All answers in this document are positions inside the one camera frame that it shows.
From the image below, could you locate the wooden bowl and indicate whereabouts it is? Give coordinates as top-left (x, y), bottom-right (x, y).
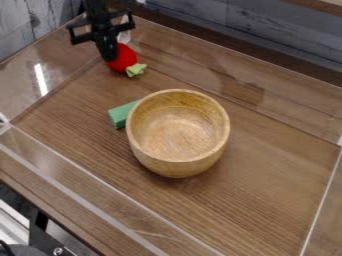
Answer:
top-left (126, 89), bottom-right (230, 178)

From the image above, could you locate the green foam block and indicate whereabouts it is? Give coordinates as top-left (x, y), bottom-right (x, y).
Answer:
top-left (107, 101), bottom-right (138, 129)

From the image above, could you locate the clear acrylic tray wall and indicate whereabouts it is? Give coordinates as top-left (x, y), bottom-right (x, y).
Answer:
top-left (0, 20), bottom-right (342, 256)

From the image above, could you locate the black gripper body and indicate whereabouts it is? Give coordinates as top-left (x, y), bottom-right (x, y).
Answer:
top-left (67, 0), bottom-right (135, 45)

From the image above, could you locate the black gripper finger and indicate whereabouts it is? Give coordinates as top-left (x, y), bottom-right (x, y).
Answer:
top-left (94, 31), bottom-right (118, 61)

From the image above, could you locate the black metal table leg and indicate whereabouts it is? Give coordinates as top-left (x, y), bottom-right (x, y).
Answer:
top-left (28, 211), bottom-right (77, 256)

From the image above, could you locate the red plush strawberry toy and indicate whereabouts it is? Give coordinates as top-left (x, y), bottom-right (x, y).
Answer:
top-left (106, 43), bottom-right (147, 78)

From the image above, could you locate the black cable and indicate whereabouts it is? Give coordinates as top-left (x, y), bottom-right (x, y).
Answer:
top-left (0, 238), bottom-right (18, 256)

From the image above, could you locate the clear acrylic corner bracket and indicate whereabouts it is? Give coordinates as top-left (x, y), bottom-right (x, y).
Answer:
top-left (118, 15), bottom-right (131, 44)

